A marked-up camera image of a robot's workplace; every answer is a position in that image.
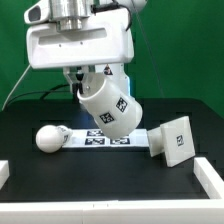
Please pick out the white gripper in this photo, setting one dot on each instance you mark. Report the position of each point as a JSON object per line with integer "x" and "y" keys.
{"x": 103, "y": 39}

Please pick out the white conical lamp shade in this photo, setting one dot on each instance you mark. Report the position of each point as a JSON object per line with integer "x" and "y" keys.
{"x": 114, "y": 112}

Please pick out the white square lamp base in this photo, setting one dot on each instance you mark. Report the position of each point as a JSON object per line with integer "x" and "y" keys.
{"x": 173, "y": 138}

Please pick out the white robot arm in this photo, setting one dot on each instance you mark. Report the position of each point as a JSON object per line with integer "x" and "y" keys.
{"x": 69, "y": 15}

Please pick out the white lamp bulb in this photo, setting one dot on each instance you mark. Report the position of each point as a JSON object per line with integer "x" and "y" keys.
{"x": 50, "y": 138}

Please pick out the white L-shaped fence wall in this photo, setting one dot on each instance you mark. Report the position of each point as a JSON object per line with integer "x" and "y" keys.
{"x": 189, "y": 211}

